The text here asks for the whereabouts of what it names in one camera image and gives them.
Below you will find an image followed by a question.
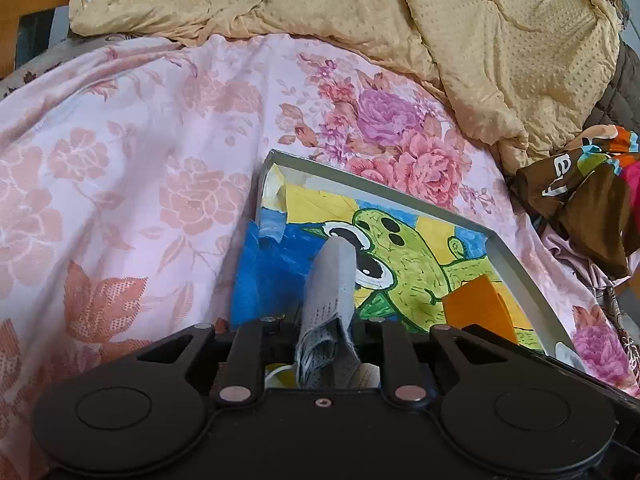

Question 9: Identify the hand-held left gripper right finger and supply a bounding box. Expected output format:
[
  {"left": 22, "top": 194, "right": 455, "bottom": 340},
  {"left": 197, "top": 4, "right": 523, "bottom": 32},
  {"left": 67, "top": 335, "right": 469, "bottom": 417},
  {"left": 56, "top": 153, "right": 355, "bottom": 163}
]
[{"left": 350, "top": 318, "right": 507, "bottom": 407}]

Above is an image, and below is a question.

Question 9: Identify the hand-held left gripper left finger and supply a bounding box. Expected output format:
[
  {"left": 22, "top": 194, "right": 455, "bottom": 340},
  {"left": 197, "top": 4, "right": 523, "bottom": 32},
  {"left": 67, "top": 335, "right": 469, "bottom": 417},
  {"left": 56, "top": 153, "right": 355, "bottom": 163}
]
[{"left": 134, "top": 316, "right": 303, "bottom": 407}]

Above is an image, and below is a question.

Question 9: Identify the grey sock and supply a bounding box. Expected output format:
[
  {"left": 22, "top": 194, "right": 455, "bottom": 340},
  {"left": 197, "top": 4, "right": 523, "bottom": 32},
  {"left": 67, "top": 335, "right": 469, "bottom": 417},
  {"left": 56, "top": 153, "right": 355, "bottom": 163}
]
[{"left": 294, "top": 239, "right": 362, "bottom": 391}]

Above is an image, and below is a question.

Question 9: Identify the cream perforated cloth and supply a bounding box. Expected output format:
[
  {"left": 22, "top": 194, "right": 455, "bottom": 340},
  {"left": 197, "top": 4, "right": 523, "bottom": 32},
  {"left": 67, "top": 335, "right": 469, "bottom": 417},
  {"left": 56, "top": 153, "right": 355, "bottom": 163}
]
[{"left": 350, "top": 362, "right": 381, "bottom": 390}]

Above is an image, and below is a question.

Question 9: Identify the grey tray with frog drawing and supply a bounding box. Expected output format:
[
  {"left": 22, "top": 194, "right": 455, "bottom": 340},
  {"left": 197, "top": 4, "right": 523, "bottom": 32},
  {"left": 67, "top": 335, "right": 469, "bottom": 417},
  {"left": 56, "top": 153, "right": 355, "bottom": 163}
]
[{"left": 231, "top": 165, "right": 546, "bottom": 356}]

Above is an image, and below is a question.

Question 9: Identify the orange block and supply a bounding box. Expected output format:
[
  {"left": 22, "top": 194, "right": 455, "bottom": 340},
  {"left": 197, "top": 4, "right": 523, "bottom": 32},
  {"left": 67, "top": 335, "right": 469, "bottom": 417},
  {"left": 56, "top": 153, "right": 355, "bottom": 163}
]
[{"left": 441, "top": 275, "right": 518, "bottom": 343}]

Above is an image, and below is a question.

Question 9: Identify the pale pink cloth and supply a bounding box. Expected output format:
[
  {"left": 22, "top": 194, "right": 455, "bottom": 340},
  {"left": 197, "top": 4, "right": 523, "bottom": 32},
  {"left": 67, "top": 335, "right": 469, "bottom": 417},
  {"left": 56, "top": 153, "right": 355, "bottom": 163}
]
[{"left": 537, "top": 225, "right": 601, "bottom": 286}]

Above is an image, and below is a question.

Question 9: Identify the pink floral bed sheet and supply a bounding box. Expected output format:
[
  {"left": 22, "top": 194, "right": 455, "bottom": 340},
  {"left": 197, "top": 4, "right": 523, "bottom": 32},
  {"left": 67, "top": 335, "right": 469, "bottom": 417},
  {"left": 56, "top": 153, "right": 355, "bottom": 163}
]
[{"left": 0, "top": 32, "right": 640, "bottom": 480}]

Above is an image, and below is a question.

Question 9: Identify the brown floral cloth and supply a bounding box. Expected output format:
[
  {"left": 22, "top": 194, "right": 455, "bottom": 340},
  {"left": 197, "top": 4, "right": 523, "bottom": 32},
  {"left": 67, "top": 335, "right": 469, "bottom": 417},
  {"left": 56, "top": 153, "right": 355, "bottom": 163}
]
[{"left": 597, "top": 280, "right": 640, "bottom": 343}]

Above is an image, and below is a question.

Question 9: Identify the brown colourful striped garment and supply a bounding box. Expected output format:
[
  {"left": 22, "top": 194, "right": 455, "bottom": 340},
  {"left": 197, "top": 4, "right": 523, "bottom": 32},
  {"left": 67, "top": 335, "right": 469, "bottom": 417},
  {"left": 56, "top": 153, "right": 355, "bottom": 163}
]
[{"left": 510, "top": 125, "right": 640, "bottom": 281}]

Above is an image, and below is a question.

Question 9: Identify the yellow dotted blanket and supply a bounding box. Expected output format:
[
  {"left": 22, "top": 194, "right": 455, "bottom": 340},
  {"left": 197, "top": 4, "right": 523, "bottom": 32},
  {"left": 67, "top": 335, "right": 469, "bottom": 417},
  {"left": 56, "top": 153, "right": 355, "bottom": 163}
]
[{"left": 67, "top": 0, "right": 623, "bottom": 171}]

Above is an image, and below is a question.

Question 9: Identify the brown quilted blanket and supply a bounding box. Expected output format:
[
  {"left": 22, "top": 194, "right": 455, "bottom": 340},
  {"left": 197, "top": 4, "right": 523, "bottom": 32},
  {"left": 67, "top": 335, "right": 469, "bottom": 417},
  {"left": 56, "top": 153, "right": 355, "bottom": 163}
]
[{"left": 582, "top": 40, "right": 640, "bottom": 133}]

